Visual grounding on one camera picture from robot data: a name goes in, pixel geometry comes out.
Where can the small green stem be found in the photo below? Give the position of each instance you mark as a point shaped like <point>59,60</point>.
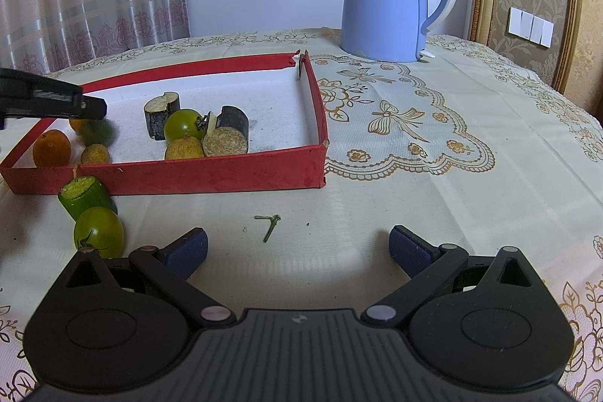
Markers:
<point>269,230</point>

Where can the green round fruit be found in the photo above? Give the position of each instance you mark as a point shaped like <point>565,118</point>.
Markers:
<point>101,132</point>

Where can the yellowish orange citrus fruit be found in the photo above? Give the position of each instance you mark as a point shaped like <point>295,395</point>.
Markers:
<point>183,149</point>

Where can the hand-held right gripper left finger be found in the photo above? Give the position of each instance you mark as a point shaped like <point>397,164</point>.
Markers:
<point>186,251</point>

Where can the small yellow citrus fruit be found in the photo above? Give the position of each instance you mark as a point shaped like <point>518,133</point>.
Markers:
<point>95,154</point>

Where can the eggplant piece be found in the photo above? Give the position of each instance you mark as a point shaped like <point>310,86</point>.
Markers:
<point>233,122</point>
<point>158,119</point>

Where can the cream embroidered tablecloth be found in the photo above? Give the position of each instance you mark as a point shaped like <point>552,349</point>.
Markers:
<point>424,195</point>

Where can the green cucumber piece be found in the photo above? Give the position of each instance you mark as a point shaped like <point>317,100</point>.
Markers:
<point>89,199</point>

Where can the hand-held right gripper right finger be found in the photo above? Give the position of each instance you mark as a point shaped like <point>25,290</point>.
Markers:
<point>410,247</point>

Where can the white wall switch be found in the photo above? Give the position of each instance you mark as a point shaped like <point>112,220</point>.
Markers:
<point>530,26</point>

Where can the green tomato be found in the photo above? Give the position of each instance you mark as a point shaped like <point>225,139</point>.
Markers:
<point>99,232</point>
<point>181,124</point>

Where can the orange mandarin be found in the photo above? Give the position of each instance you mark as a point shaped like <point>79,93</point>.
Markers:
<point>77,125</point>
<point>52,147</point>

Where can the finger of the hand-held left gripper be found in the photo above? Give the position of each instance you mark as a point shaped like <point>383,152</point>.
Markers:
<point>47,105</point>

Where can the red cardboard box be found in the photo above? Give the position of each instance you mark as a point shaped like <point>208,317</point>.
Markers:
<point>212,176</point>

